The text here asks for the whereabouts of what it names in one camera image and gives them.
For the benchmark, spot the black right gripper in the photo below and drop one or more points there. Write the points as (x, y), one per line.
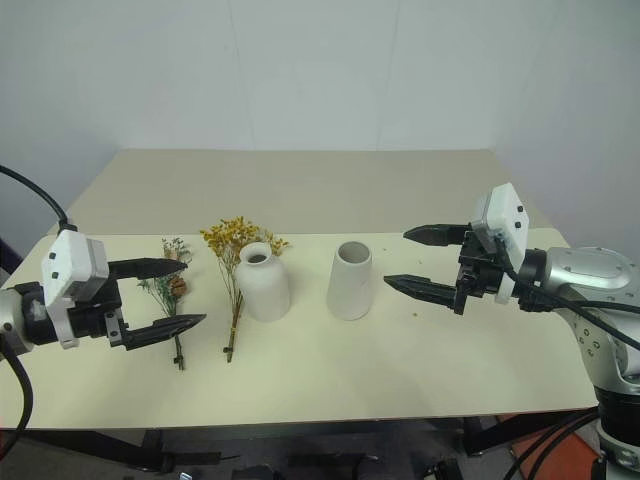
(477, 272)

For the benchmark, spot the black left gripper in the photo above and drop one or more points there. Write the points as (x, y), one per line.
(92, 317)

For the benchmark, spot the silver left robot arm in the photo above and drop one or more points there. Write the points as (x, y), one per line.
(15, 320)

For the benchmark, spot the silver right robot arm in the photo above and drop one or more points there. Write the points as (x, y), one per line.
(595, 300)

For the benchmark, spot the white conical vase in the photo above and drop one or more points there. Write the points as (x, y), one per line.
(350, 287)

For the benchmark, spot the white bottle-shaped vase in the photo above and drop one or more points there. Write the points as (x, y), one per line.
(262, 290)

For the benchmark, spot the green pink dried flower bunch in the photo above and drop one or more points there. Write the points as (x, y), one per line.
(170, 295)

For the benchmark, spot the yellow dried flower bunch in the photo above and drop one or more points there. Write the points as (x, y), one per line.
(231, 250)

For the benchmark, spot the purple object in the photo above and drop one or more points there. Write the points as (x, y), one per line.
(7, 260)

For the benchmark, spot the orange floor mat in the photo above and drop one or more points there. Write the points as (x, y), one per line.
(550, 455)

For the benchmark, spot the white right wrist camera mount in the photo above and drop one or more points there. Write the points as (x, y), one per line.
(505, 215)

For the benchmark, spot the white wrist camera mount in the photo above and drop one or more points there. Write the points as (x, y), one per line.
(505, 215)
(67, 265)

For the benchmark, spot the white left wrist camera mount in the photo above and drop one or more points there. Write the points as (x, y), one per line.
(67, 265)

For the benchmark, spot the black table frame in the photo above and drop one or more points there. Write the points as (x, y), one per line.
(125, 445)

